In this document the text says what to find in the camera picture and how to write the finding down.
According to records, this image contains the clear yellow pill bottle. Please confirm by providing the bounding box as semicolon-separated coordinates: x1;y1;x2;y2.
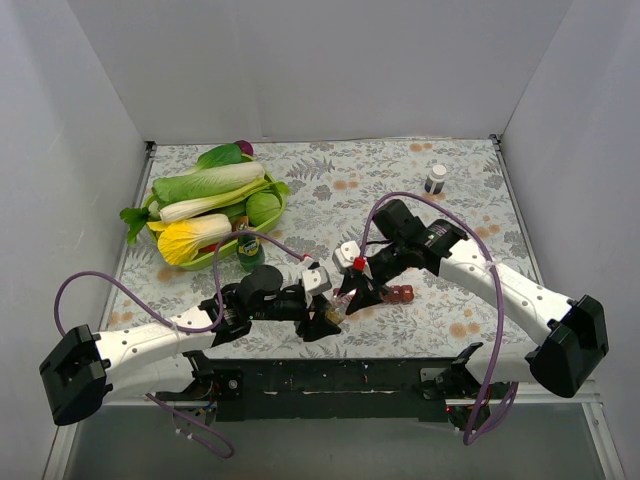
326;295;351;325

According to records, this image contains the red weekly pill organizer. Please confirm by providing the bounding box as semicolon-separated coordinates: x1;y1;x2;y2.
383;285;414;305

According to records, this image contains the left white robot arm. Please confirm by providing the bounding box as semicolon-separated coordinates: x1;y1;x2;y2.
39;265;344;426

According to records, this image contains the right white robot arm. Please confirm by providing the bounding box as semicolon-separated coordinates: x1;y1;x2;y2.
333;199;609;398

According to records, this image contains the green glass bottle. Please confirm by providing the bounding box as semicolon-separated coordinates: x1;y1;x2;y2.
233;216;265;273

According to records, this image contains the blue white-capped pill bottle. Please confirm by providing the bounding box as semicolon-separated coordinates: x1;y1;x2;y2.
424;164;447;195

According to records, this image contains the round green cabbage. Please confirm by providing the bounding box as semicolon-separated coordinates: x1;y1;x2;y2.
246;192;281;226

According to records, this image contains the yellow-leaf cabbage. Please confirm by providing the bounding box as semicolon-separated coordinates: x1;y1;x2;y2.
147;214;232;265

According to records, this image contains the green plastic basket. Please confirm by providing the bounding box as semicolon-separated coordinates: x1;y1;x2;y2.
120;161;289;270

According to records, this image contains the white-stemmed bok choy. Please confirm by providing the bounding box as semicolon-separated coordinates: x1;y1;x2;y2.
159;179;290;223

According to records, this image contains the large napa cabbage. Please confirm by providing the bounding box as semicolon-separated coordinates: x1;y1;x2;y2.
152;162;265;205

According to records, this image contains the dark green leafy vegetable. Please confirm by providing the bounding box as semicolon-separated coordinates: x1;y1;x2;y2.
193;143;249;172

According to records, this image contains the purple onion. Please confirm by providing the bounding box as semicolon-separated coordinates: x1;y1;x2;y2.
235;140;254;156

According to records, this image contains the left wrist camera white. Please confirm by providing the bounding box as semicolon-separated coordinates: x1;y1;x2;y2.
301;266;332;297

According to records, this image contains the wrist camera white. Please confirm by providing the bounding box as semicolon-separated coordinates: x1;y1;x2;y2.
301;266;332;297
332;241;369;274

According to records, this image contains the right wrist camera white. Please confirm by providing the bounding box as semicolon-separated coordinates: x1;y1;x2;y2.
332;241;369;274

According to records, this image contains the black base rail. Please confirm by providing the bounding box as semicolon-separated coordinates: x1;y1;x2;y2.
156;351;481;427

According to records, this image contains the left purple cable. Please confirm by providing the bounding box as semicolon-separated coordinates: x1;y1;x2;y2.
53;229;314;459

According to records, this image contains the purple cable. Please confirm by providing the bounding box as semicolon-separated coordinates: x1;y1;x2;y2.
362;192;521;446
53;229;314;459

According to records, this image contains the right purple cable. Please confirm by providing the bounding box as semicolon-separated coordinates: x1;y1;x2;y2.
362;192;521;446

